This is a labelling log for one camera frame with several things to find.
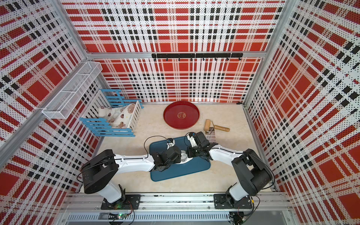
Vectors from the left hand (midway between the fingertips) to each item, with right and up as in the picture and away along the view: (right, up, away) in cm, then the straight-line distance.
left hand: (181, 155), depth 88 cm
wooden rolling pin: (+20, +17, +15) cm, 30 cm away
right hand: (+5, +2, 0) cm, 6 cm away
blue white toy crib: (-61, +40, +27) cm, 78 cm away
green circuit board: (-29, -25, -19) cm, 43 cm away
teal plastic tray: (-2, -8, -6) cm, 10 cm away
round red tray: (-1, +26, +25) cm, 36 cm away
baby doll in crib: (-49, +24, +17) cm, 57 cm away
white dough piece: (+5, -3, 0) cm, 5 cm away
